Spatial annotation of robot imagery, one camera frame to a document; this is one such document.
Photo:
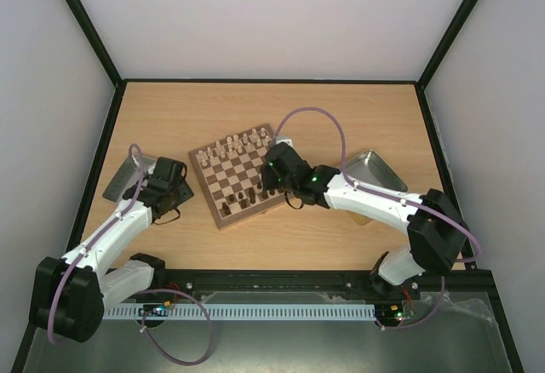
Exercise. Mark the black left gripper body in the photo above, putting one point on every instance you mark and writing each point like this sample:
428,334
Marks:
182,195

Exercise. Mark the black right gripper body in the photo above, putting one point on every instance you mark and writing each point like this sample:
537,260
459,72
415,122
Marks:
267,175

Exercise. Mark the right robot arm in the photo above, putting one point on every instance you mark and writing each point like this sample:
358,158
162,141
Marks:
435,229

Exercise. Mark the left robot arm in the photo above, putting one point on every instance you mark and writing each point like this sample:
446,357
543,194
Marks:
70,295

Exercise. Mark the wooden chess board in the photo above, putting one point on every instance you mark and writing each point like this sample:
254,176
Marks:
234,174

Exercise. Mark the left metal tray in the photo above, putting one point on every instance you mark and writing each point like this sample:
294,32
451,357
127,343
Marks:
125,177

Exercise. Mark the dark rook near corner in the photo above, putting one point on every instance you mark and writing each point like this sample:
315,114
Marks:
225,209

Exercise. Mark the right metal tin tray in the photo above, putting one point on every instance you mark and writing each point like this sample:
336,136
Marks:
369,167

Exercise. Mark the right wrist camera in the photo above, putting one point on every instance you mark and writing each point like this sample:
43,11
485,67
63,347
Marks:
283,139

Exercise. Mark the light blue slotted cable duct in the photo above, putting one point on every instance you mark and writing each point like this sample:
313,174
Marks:
244,312

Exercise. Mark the black enclosure frame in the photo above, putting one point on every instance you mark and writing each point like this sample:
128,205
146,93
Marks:
465,279

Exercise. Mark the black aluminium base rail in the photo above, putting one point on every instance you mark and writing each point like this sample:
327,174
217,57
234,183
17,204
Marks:
349,284

